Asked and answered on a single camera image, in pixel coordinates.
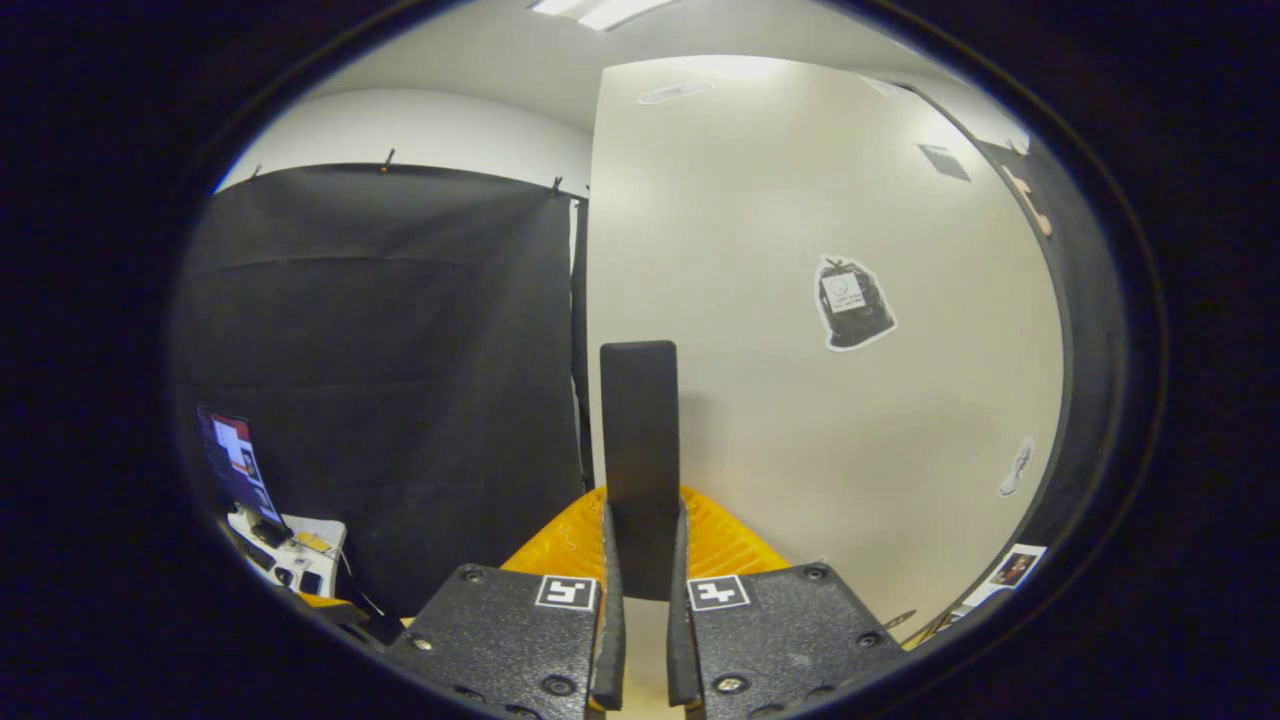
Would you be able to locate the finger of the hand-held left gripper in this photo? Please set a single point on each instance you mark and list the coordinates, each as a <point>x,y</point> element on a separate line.
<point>365,625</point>

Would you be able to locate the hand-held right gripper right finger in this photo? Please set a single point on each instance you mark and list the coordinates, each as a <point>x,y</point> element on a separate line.
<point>790,640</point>

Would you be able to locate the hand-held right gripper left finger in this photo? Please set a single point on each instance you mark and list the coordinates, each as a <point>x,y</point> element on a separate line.
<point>510,640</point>

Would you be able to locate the beige cabinet door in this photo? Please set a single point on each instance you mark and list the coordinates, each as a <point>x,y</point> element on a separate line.
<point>800,450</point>

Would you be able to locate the white side table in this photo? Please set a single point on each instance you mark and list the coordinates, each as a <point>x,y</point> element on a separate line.
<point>300,560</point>

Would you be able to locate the computer monitor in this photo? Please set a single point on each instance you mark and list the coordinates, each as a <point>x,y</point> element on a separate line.
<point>235,465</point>

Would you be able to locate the black backdrop cloth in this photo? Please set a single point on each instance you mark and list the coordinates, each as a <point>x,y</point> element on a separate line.
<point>380,380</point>

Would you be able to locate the large ceiling light panel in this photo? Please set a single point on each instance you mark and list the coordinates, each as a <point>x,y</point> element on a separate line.
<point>600,10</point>

